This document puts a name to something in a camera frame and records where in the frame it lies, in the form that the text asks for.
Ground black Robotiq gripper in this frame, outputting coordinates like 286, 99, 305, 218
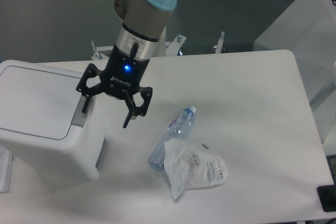
76, 45, 153, 129

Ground white push-lid trash can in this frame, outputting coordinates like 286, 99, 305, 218
1, 60, 107, 182

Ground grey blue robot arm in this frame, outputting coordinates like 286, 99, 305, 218
76, 0, 179, 120

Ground clear plastic water bottle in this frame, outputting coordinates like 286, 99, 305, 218
148, 105, 196, 172

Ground crumpled white plastic bag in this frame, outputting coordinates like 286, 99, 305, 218
164, 138, 228, 199

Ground clear plastic sheet left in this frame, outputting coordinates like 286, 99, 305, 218
1, 146, 14, 193

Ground white box with lettering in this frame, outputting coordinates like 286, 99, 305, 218
253, 0, 335, 100

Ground black device at table edge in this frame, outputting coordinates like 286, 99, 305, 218
317, 185, 335, 212

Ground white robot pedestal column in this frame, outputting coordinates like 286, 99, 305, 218
152, 27, 166, 57

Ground white metal base frame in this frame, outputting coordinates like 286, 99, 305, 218
91, 31, 225, 60

